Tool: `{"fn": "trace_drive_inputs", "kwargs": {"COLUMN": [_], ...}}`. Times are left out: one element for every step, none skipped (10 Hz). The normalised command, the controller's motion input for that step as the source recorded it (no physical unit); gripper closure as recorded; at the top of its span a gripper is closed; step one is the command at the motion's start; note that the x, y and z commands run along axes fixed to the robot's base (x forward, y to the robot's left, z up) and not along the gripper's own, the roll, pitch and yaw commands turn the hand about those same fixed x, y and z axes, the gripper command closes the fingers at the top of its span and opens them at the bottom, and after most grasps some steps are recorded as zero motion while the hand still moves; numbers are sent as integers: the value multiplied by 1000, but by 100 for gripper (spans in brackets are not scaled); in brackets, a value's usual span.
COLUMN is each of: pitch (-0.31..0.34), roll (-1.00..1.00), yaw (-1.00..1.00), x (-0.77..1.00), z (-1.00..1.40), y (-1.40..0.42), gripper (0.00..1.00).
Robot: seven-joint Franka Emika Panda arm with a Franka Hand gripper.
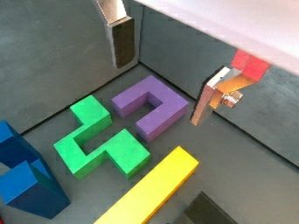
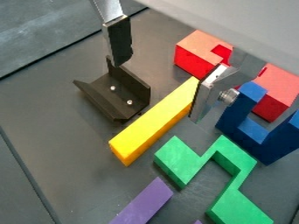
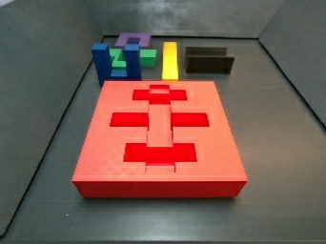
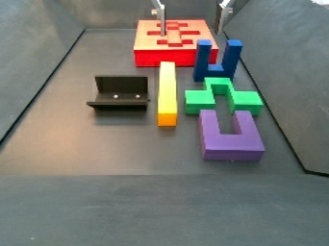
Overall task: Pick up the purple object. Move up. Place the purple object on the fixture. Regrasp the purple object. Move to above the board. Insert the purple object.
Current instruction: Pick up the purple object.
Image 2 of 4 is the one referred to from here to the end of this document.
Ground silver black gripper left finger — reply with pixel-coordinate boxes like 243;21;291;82
90;0;134;67

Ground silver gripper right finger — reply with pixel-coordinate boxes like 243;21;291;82
188;64;239;123

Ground purple U-shaped block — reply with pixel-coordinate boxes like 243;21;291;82
107;176;204;224

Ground red insertion board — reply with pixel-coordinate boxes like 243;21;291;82
174;31;299;122

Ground black angled fixture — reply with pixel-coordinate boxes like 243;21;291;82
74;57;151;123

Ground yellow long bar block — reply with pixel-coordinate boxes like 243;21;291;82
108;77;199;166

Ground blue U-shaped block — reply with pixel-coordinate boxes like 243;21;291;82
216;81;299;165

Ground green zigzag block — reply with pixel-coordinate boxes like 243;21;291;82
154;136;274;224

